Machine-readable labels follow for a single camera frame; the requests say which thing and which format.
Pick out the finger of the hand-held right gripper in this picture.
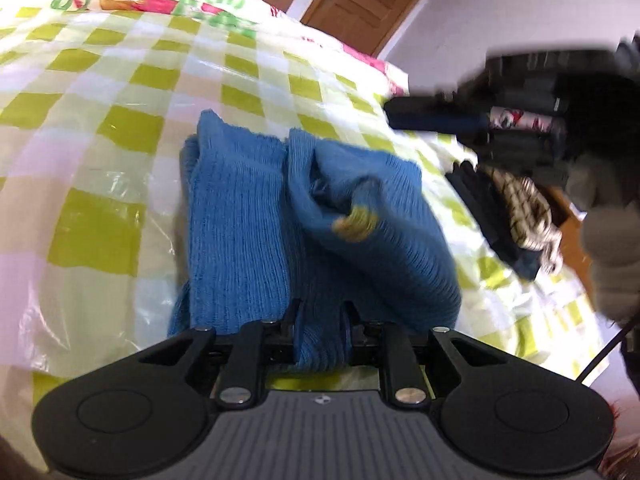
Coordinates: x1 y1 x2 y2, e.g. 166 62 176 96
384 96 492 134

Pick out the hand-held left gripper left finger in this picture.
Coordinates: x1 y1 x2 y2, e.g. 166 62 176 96
135 299 304 408

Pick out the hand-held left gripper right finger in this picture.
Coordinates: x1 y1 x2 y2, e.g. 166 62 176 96
341 301 506 407

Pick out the blue knitted sweater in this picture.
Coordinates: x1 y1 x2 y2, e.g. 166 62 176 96
167 109 462 374

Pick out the person's right hand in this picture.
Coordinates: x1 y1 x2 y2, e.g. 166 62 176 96
566 152 640 322

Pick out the checked beige cloth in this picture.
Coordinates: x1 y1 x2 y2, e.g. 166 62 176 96
479 167 565 276

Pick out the black folded garment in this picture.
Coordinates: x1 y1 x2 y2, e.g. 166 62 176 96
445 160 543 282

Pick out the wooden door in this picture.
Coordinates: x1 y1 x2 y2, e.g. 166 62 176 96
300 0 451 57

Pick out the wooden nightstand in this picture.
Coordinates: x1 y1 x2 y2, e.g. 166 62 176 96
549 185 597 293

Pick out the checked printed bed quilt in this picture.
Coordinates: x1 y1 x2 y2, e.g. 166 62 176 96
0 0 608 461

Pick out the black cable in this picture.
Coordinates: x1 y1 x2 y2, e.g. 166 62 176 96
577 320 639 384

